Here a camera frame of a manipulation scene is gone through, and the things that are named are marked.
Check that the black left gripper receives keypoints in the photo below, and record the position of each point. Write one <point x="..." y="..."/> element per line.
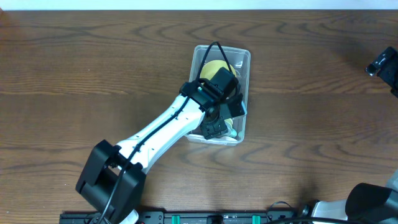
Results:
<point x="218" y="131"/>

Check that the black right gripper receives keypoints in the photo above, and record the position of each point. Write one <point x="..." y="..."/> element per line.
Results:
<point x="382" y="61"/>

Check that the mint green spoon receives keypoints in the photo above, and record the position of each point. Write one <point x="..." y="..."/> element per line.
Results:
<point x="233" y="133"/>

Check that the yellow bowl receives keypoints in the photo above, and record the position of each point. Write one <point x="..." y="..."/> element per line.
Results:
<point x="210" y="69"/>

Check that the clear plastic container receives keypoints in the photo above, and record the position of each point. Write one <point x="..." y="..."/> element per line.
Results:
<point x="240" y="60"/>

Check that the yellow cup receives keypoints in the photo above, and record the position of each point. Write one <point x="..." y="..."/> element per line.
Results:
<point x="229" y="122"/>

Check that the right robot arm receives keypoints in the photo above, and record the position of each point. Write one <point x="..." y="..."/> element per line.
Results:
<point x="366" y="203"/>

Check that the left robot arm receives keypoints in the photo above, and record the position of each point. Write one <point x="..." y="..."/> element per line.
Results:
<point x="114" y="176"/>

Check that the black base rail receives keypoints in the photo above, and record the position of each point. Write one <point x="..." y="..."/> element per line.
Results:
<point x="275" y="212"/>

